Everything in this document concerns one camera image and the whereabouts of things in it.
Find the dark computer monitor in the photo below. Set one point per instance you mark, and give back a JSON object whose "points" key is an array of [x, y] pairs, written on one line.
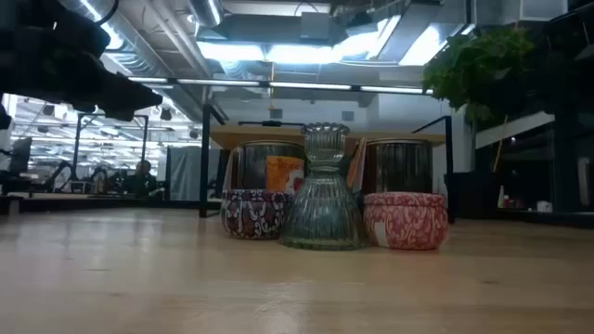
{"points": [[21, 155]]}

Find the metal candle jar floral label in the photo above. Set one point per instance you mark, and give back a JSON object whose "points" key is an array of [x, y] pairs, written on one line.
{"points": [[399, 167]]}

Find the small red item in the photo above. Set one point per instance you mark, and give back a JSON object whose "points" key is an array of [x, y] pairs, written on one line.
{"points": [[512, 203]]}

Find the pink patterned candle tin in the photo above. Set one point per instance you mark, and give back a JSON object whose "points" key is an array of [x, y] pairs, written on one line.
{"points": [[408, 222]]}

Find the metal candle jar orange label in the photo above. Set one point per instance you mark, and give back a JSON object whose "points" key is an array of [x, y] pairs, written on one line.
{"points": [[253, 167]]}

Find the black overhead light bar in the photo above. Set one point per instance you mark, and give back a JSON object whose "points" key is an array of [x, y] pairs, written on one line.
{"points": [[223, 82]]}

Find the black background station frame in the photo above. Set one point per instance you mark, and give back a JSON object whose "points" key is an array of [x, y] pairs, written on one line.
{"points": [[77, 148]]}

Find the small pale cone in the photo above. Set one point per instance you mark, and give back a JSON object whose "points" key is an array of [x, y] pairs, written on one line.
{"points": [[501, 199]]}

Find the white cup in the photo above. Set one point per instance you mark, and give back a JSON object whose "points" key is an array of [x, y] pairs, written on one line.
{"points": [[545, 207]]}

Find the green plant in black pot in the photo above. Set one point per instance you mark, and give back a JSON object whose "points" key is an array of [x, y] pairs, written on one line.
{"points": [[468, 69]]}

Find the purple patterned candle tin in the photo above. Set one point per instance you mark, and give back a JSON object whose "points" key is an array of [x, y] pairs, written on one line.
{"points": [[253, 215]]}

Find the wooden shelf black metal legs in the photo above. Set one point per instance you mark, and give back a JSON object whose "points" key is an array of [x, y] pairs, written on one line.
{"points": [[250, 134]]}

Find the ribbed green glass candlestick holder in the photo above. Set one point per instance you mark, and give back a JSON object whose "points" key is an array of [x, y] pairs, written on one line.
{"points": [[325, 209]]}

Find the person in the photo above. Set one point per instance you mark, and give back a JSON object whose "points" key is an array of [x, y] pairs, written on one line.
{"points": [[144, 181]]}

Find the grey fabric panel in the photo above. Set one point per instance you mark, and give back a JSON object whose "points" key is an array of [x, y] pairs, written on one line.
{"points": [[185, 174]]}

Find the black metal table frame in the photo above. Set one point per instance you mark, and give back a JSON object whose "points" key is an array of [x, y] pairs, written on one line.
{"points": [[93, 204]]}

